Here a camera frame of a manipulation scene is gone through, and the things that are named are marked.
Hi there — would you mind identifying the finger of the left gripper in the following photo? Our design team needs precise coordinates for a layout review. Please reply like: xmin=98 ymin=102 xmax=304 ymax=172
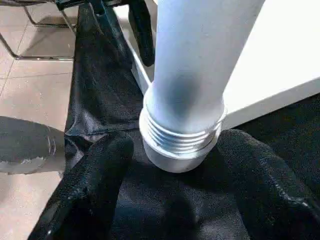
xmin=127 ymin=0 xmax=156 ymax=68

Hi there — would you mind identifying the white plastic table leg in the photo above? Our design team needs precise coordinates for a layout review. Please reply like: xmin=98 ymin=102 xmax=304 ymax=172
xmin=138 ymin=0 xmax=267 ymax=174

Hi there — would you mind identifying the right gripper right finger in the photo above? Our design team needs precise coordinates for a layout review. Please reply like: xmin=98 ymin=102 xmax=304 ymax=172
xmin=215 ymin=129 xmax=320 ymax=240

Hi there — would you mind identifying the grey metal-frame chair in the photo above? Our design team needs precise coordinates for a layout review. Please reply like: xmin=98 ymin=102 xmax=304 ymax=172
xmin=0 ymin=0 xmax=80 ymax=63

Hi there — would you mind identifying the black work mat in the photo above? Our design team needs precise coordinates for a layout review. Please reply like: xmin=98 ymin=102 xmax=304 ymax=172
xmin=64 ymin=2 xmax=320 ymax=240

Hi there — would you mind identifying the white plastic table top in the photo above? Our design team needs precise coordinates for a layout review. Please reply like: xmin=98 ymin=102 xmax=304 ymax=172
xmin=114 ymin=0 xmax=320 ymax=132

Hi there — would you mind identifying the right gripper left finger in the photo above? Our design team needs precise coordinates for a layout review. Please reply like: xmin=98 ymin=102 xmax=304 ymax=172
xmin=29 ymin=131 xmax=135 ymax=240

